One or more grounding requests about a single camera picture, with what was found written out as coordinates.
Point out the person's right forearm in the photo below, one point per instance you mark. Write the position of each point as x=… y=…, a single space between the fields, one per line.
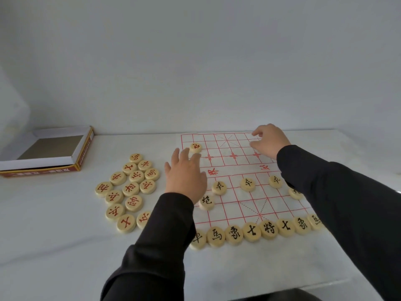
x=360 y=216

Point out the pile of wooden xiangqi pieces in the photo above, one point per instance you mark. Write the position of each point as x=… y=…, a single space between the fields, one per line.
x=132 y=189

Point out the round red-marked chess piece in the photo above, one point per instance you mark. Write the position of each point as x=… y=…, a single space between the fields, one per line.
x=195 y=147

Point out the red grid xiangqi board sheet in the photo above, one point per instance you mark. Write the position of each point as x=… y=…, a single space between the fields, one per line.
x=244 y=200

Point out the person's left hand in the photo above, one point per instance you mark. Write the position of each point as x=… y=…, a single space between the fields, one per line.
x=185 y=178

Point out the person's left forearm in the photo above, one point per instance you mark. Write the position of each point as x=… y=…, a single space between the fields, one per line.
x=156 y=253

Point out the person's right hand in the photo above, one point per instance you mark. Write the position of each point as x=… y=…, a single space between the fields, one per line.
x=271 y=142

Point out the sheer white curtain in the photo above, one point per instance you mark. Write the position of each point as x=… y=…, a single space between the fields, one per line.
x=12 y=122

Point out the white cardboard box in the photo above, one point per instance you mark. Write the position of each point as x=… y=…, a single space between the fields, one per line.
x=37 y=164

